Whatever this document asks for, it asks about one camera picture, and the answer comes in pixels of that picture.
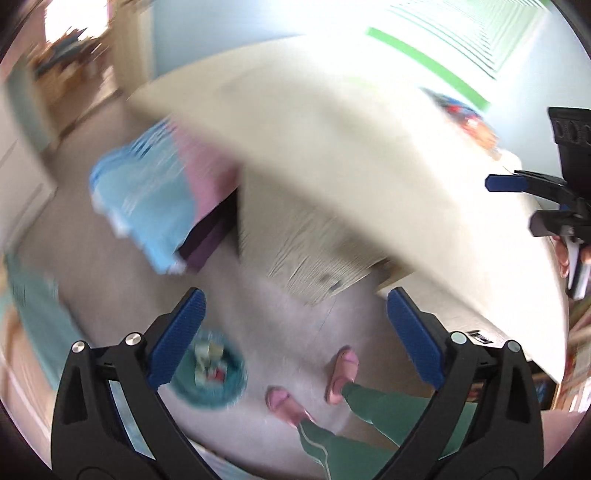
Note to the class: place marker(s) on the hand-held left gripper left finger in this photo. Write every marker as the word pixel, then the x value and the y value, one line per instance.
pixel 178 334

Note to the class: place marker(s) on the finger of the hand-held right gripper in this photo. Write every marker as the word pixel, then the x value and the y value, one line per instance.
pixel 508 183
pixel 547 224

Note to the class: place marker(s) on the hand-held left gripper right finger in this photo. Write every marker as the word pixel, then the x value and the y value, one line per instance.
pixel 413 334

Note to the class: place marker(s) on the teal trash bin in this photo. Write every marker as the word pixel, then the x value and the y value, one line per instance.
pixel 212 374

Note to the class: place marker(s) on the person's right hand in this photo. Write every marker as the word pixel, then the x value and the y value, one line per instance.
pixel 563 256

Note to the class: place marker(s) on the person's right leg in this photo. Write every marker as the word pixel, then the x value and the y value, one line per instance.
pixel 392 406

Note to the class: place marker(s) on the person's leg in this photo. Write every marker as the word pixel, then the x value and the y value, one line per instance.
pixel 392 406
pixel 341 450

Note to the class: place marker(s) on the pink slipper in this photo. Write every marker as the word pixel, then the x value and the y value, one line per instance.
pixel 286 406
pixel 341 374

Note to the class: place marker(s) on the dark purple cloth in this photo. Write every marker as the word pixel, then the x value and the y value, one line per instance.
pixel 210 242

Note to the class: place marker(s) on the blue label water bottle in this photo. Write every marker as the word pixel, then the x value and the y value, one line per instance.
pixel 450 104

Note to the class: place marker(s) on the person's left leg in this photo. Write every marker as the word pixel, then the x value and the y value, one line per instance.
pixel 341 450

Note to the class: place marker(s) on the teal cloth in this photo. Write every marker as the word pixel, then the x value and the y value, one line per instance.
pixel 39 323

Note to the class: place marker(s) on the light blue blanket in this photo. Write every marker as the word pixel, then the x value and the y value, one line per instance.
pixel 143 198

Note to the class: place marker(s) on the pink cloth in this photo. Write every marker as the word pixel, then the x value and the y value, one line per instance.
pixel 207 175

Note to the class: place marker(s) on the green bordered wall poster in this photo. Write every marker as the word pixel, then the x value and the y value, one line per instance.
pixel 461 41

